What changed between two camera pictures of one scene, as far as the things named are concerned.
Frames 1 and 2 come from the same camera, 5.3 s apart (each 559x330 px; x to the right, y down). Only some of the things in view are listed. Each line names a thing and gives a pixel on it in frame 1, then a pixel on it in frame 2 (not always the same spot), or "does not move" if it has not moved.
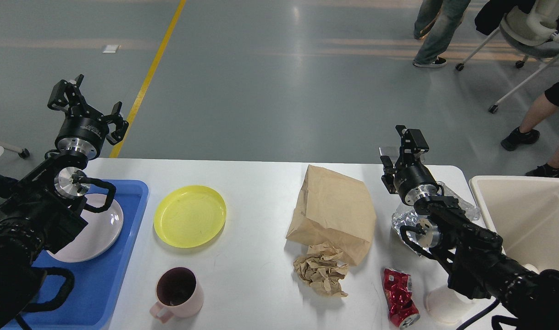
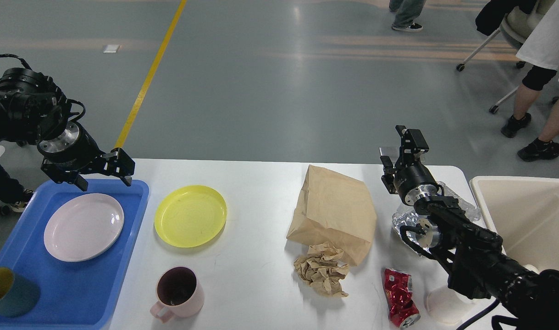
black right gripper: x=412 y=181 does not move
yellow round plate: x=189 y=216 does not move
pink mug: x=179 y=294 does not move
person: x=437 y=20 -> x=406 y=12
